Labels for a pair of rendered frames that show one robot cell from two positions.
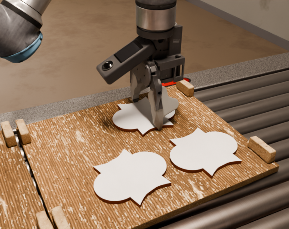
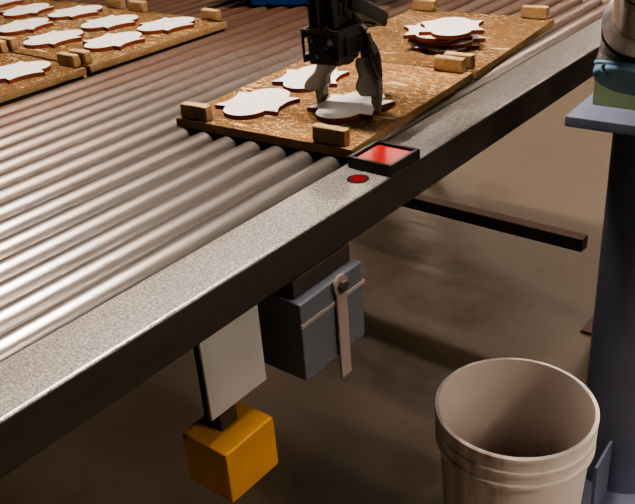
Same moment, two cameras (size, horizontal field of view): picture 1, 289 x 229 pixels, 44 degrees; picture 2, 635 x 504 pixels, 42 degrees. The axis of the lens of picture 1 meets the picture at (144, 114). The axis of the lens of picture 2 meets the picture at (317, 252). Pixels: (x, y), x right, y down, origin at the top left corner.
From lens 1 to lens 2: 1.92 m
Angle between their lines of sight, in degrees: 113
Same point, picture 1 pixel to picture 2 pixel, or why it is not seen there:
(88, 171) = (352, 74)
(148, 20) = not seen: outside the picture
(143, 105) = (363, 108)
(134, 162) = not seen: hidden behind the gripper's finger
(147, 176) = (295, 78)
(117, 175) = not seen: hidden behind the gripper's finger
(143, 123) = (340, 98)
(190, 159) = (265, 93)
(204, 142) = (260, 104)
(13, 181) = (402, 58)
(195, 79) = (340, 185)
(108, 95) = (443, 131)
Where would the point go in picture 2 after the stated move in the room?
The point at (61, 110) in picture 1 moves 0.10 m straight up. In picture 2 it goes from (471, 105) to (473, 47)
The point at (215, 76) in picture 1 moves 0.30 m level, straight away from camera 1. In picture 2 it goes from (312, 200) to (387, 313)
